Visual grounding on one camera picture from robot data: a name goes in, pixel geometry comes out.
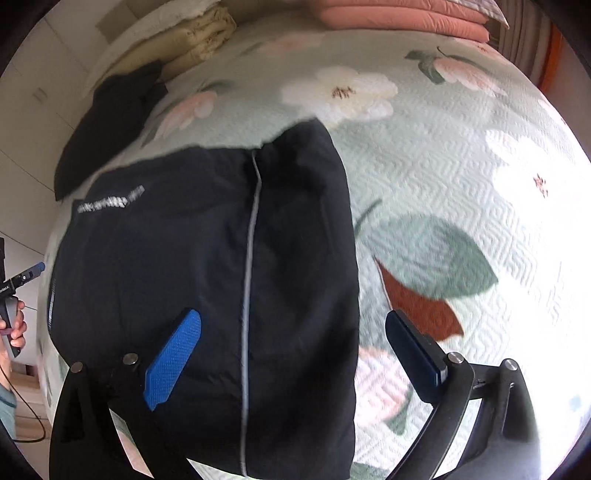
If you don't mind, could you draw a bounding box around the floral quilted bedspread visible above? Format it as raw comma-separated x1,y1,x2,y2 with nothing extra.
37,18,591,480

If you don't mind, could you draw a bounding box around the beige curtain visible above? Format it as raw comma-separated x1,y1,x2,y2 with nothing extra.
489,0,561,88

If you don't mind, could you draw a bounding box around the black cable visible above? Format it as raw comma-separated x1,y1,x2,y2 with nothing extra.
0,351,48,445

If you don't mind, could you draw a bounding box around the person's left forearm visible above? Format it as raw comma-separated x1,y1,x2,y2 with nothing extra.
0,351,18,441

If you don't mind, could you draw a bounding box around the black pants garment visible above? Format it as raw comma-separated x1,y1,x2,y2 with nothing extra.
46,117,362,478

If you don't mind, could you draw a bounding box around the white wardrobe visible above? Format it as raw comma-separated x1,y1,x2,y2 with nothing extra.
0,9,121,259

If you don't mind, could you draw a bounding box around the person's left hand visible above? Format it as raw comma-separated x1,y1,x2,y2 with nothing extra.
0,306,27,352

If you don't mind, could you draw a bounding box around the beige folded blanket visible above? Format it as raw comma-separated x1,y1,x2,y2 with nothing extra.
90,0,238,88

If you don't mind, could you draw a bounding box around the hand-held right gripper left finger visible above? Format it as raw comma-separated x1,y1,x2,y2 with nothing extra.
48,308,202,480

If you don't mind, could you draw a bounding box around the black folded garment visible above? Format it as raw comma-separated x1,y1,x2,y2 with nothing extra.
53,62,169,201

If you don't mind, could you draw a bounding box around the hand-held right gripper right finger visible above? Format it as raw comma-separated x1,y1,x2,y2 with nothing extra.
385,309,542,480

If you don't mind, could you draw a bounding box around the pink folded quilt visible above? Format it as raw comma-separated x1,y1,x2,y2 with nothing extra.
318,0,491,43

